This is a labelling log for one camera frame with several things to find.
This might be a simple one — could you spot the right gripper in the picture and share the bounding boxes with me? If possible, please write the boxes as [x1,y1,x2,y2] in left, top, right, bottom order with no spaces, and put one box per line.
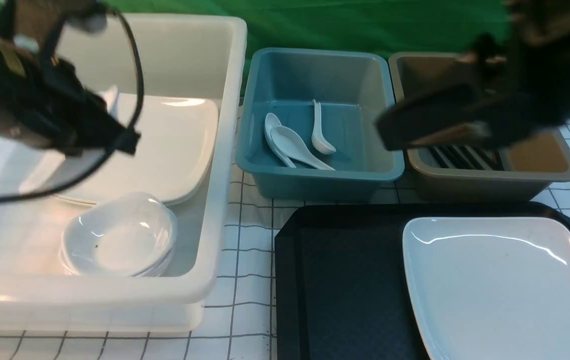
[376,35,540,151]

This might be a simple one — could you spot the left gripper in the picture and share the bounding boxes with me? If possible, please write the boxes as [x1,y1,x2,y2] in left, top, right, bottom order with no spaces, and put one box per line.
[41,56,126,150]

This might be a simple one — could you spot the white small bowl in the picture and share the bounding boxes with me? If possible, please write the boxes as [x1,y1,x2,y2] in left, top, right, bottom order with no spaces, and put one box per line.
[59,220,176,277]
[59,193,179,277]

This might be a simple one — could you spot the white soup spoon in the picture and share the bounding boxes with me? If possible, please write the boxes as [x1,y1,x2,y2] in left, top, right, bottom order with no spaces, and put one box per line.
[270,125,335,171]
[264,112,296,169]
[311,100,336,155]

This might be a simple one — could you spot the white rice plate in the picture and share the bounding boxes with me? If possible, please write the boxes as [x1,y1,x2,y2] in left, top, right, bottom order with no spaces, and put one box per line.
[403,217,570,360]

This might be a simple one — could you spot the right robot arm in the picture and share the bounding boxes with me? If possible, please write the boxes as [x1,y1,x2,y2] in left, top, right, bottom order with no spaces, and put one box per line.
[376,0,570,151]

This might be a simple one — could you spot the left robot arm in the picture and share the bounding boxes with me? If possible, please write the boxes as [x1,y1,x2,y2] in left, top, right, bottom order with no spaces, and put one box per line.
[0,0,140,157]

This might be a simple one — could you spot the upper white square plate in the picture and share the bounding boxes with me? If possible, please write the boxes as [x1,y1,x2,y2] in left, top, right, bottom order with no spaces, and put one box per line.
[20,92,220,206]

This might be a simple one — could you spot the black chopsticks in bin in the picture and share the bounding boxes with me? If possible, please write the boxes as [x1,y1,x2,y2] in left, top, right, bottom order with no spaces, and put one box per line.
[427,145,506,171]

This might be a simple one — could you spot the brown plastic bin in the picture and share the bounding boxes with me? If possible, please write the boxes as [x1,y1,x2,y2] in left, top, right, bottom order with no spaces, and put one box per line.
[388,52,570,203]

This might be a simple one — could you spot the green backdrop cloth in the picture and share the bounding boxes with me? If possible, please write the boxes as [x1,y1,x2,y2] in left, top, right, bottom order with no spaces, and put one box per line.
[0,0,515,96]

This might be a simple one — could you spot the white small bowl in bin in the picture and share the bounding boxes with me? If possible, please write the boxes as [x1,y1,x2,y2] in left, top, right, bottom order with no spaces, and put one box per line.
[59,220,176,277]

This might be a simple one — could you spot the teal plastic bin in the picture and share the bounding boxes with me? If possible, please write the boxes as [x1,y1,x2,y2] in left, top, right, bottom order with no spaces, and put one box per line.
[236,48,405,203]

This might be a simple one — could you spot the large white plastic bin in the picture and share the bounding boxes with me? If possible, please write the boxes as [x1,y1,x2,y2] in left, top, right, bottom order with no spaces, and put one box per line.
[0,13,247,337]

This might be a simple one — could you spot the black serving tray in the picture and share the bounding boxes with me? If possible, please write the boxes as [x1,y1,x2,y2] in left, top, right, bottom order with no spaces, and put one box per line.
[275,202,570,360]

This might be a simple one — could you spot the checkered table cloth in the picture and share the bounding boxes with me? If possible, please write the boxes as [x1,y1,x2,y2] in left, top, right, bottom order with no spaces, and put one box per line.
[0,123,570,360]

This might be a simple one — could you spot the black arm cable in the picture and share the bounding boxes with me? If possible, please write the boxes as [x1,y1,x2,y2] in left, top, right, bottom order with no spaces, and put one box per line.
[0,2,145,208]

